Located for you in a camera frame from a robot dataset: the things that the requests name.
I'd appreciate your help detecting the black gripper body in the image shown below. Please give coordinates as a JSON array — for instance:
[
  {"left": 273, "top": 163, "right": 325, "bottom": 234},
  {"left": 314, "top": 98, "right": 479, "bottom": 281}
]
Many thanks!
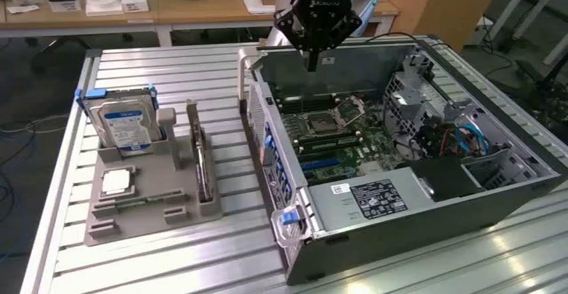
[{"left": 293, "top": 0, "right": 357, "bottom": 51}]

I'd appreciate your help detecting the graphics card with black fan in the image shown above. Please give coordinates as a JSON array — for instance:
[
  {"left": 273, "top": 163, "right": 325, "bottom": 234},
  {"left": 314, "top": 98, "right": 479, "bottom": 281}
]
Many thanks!
[{"left": 183, "top": 99, "right": 217, "bottom": 206}]

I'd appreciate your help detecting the white paper stack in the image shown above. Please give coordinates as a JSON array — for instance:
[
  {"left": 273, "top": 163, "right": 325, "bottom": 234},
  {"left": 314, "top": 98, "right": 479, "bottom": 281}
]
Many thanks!
[{"left": 238, "top": 0, "right": 278, "bottom": 15}]

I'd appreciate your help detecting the wooden desk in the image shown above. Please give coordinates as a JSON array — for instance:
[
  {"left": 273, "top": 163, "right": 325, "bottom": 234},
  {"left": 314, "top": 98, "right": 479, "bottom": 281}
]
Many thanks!
[{"left": 0, "top": 0, "right": 399, "bottom": 39}]

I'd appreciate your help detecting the wooden cabinet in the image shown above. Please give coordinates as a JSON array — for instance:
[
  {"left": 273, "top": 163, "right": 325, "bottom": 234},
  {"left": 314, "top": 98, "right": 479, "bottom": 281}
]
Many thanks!
[{"left": 371, "top": 0, "right": 509, "bottom": 51}]

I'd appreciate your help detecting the metal disk bay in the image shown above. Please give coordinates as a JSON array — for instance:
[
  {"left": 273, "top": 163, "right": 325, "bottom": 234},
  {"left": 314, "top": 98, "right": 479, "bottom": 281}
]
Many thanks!
[
  {"left": 383, "top": 71, "right": 475, "bottom": 132},
  {"left": 459, "top": 147, "right": 539, "bottom": 192}
]

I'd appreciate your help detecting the metal socket cover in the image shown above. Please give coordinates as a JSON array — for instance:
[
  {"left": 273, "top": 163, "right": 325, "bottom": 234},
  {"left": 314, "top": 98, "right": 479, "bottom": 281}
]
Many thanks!
[{"left": 331, "top": 92, "right": 369, "bottom": 124}]

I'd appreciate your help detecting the CPU socket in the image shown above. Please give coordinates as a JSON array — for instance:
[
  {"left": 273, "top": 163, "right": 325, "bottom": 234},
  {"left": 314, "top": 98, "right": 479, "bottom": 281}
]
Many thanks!
[{"left": 303, "top": 110, "right": 343, "bottom": 136}]

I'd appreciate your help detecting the plain white box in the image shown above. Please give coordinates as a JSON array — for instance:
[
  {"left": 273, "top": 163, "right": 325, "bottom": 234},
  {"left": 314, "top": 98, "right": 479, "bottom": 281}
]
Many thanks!
[{"left": 119, "top": 0, "right": 149, "bottom": 14}]

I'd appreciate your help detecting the RAM stick with white labels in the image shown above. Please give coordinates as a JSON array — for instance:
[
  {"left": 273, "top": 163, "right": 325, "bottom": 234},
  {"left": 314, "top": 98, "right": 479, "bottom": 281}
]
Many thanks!
[{"left": 295, "top": 136, "right": 362, "bottom": 149}]

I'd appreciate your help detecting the green motherboard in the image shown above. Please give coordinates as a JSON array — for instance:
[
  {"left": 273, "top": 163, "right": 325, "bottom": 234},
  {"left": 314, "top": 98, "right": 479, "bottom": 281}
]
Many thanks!
[{"left": 269, "top": 86, "right": 399, "bottom": 187}]

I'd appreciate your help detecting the white box with white bowl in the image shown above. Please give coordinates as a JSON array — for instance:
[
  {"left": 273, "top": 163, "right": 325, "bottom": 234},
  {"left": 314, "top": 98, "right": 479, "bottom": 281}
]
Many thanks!
[{"left": 83, "top": 0, "right": 125, "bottom": 17}]

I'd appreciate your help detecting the hard disk with blue carrier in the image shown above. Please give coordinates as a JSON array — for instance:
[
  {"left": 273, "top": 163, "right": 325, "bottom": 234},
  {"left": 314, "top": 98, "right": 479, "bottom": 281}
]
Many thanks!
[{"left": 73, "top": 82, "right": 165, "bottom": 158}]

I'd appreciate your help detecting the white box with black top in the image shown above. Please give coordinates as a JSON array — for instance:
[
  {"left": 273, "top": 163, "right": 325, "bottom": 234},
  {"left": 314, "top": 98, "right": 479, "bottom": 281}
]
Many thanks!
[{"left": 43, "top": 0, "right": 83, "bottom": 13}]

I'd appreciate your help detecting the black plastic shroud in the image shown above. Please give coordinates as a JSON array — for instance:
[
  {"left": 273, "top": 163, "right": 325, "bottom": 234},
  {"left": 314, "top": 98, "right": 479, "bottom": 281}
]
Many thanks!
[{"left": 405, "top": 158, "right": 486, "bottom": 204}]

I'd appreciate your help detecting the grey power supply unit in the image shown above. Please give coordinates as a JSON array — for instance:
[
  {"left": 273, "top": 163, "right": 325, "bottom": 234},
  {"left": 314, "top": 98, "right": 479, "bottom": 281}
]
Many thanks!
[{"left": 305, "top": 167, "right": 438, "bottom": 234}]

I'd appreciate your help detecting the silver CPU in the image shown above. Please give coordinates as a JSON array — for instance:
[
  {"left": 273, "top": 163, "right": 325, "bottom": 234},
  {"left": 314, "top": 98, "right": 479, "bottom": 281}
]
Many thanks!
[{"left": 101, "top": 170, "right": 134, "bottom": 198}]

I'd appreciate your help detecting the grey parts rack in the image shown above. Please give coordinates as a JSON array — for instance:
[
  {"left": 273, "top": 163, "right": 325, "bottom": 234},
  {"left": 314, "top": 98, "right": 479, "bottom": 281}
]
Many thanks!
[{"left": 81, "top": 106, "right": 223, "bottom": 247}]

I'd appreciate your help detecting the black cable behind case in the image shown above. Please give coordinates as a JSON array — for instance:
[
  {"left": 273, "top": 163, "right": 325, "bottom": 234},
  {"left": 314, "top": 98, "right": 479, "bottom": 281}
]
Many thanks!
[{"left": 362, "top": 32, "right": 427, "bottom": 44}]

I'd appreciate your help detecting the white table frame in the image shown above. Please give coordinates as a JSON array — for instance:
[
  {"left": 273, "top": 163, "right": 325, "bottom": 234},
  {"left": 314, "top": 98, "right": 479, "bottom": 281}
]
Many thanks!
[{"left": 485, "top": 0, "right": 568, "bottom": 65}]

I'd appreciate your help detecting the blue wire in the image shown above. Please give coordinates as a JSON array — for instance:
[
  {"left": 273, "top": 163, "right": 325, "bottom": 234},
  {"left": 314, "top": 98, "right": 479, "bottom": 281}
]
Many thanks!
[{"left": 455, "top": 124, "right": 489, "bottom": 158}]

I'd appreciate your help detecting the white floor cable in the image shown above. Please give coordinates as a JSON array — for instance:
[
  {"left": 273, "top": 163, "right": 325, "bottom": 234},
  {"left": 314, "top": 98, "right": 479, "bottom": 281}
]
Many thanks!
[{"left": 0, "top": 114, "right": 71, "bottom": 134}]

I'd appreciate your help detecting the blue floor cable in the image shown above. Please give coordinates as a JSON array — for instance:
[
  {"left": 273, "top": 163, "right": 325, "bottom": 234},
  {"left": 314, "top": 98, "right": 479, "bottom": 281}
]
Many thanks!
[{"left": 0, "top": 134, "right": 37, "bottom": 261}]

